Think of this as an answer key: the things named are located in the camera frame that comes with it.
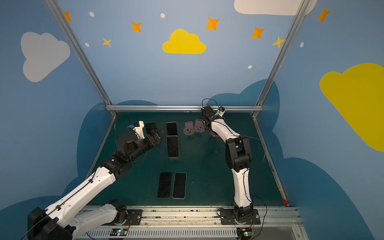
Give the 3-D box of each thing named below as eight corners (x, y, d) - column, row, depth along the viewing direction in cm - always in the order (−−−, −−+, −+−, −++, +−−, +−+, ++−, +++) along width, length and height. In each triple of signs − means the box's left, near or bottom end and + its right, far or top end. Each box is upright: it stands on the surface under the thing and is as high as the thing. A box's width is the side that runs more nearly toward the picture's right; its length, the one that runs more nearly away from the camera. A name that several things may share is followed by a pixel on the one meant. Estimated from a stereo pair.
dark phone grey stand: (157, 197, 83) (156, 195, 81) (160, 173, 91) (160, 172, 89) (169, 197, 83) (169, 196, 81) (172, 173, 91) (171, 172, 89)
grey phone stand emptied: (186, 138, 112) (185, 127, 103) (184, 133, 115) (183, 122, 106) (193, 135, 114) (194, 125, 104) (191, 131, 117) (191, 120, 107)
